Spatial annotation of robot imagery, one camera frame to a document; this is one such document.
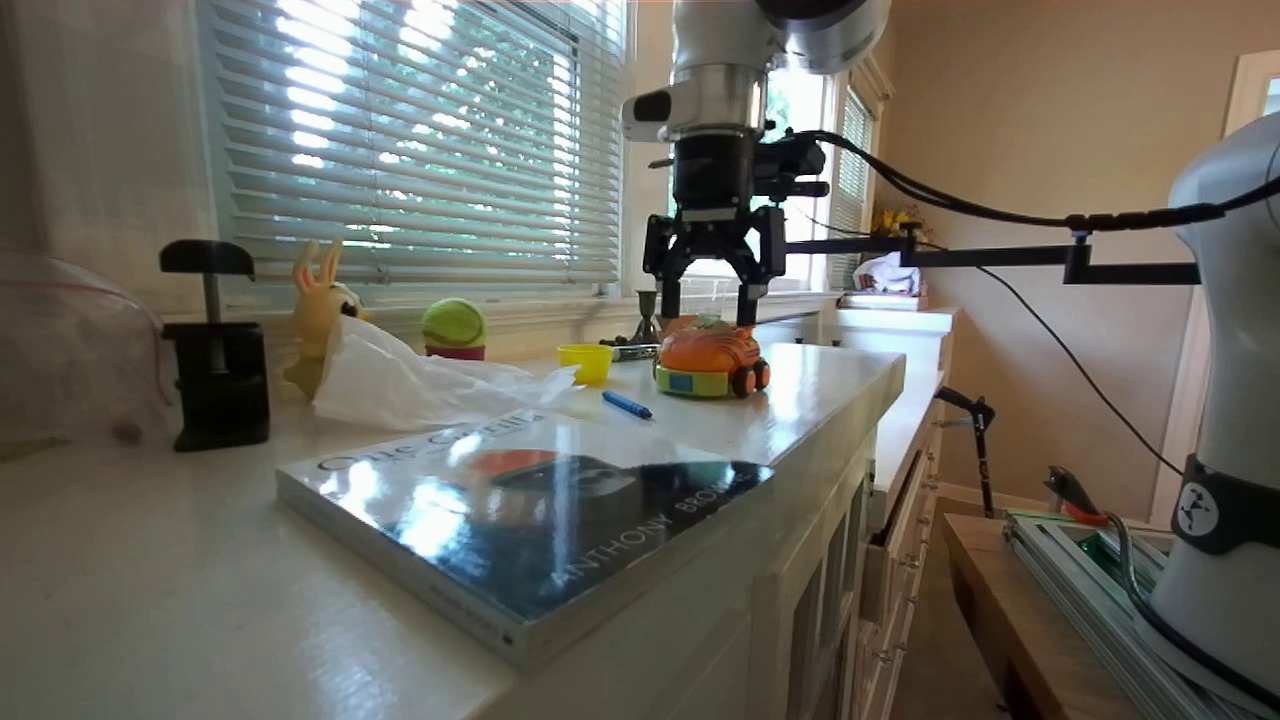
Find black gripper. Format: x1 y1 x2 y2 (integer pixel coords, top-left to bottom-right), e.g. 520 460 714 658
643 132 783 326

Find orange toy car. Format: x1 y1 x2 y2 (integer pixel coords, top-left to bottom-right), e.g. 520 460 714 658
652 318 771 398

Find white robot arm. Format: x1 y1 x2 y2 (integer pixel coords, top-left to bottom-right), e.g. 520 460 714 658
623 0 1280 705

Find dark metal candlestick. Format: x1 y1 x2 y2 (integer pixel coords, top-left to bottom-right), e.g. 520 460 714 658
600 289 660 360

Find yellow plastic cup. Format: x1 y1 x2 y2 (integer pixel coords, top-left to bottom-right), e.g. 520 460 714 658
554 344 612 388

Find blue crayon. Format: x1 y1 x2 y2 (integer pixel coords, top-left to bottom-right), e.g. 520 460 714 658
600 392 652 419

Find green tennis ball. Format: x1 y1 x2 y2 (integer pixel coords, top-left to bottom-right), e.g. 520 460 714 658
419 297 487 352

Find pink small cup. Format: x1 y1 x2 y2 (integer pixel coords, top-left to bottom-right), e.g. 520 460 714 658
424 344 487 360

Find glossy dark book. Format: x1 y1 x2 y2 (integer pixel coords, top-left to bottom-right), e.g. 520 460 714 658
275 410 771 664

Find white window blinds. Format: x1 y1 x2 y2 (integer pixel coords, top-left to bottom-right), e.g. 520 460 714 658
195 0 627 297

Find white cabinet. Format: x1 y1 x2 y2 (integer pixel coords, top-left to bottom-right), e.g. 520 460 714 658
487 310 950 720

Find white plastic bag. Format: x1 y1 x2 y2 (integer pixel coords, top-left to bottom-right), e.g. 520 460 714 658
310 318 572 431

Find tan bunny figurine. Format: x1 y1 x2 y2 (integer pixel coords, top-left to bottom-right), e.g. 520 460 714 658
284 238 363 396

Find wooden side table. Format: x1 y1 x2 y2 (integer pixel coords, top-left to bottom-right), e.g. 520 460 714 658
941 512 1143 720

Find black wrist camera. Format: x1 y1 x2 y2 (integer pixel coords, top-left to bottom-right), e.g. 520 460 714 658
753 132 826 199

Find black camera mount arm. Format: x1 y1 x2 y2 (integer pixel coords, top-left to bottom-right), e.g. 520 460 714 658
797 231 1198 283

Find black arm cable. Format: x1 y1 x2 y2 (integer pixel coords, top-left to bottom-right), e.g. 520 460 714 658
797 127 1280 479

